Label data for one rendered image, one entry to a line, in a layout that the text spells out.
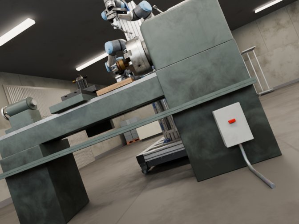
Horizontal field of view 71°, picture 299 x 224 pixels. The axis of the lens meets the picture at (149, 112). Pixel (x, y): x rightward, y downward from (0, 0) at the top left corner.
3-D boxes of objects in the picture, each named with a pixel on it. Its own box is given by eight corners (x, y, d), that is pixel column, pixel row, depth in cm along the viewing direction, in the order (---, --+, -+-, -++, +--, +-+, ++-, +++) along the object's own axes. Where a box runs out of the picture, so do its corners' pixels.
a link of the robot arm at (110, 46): (119, 70, 259) (122, 46, 207) (107, 74, 255) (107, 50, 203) (115, 62, 261) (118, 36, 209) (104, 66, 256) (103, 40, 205)
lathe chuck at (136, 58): (151, 72, 196) (137, 40, 192) (147, 73, 166) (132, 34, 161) (142, 76, 198) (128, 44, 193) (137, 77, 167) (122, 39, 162)
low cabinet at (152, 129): (140, 142, 794) (133, 123, 798) (154, 134, 991) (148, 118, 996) (180, 127, 747) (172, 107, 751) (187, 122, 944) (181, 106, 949)
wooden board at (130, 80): (141, 87, 197) (139, 83, 197) (132, 82, 162) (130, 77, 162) (112, 98, 201) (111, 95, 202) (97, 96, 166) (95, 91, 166)
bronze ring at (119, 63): (126, 58, 185) (117, 62, 187) (123, 55, 176) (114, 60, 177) (130, 68, 185) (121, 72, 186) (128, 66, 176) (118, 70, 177)
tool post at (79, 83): (89, 89, 198) (86, 79, 198) (86, 88, 190) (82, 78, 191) (82, 92, 199) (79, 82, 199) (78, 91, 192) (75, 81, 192)
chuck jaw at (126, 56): (134, 54, 177) (130, 49, 165) (136, 59, 176) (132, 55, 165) (122, 59, 178) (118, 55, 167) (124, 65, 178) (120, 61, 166)
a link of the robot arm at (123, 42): (127, 40, 223) (143, 82, 218) (117, 42, 220) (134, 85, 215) (128, 34, 212) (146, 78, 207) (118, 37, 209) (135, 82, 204)
